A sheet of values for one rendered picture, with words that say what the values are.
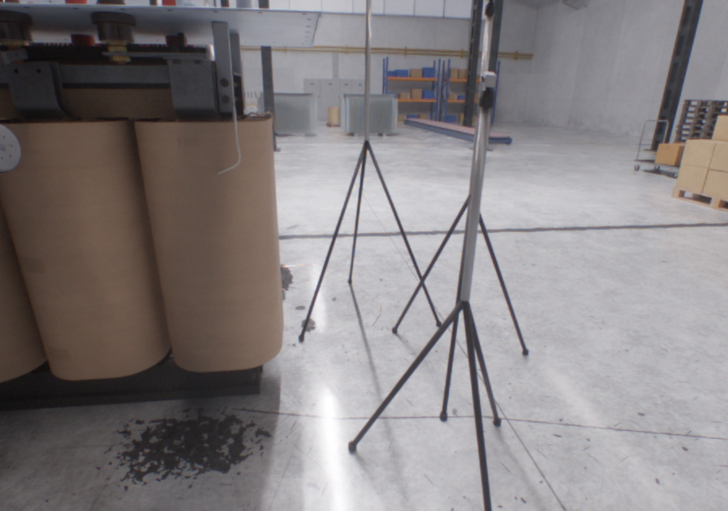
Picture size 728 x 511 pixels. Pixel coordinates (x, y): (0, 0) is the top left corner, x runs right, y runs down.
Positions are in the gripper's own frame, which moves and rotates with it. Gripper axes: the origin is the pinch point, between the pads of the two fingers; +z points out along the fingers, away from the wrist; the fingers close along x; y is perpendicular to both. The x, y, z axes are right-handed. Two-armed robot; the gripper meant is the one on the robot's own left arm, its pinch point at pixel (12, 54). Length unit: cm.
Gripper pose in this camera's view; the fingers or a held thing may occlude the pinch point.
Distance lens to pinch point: 155.4
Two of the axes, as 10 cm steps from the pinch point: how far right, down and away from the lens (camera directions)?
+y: -0.3, -8.4, -5.4
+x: -9.8, -0.9, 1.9
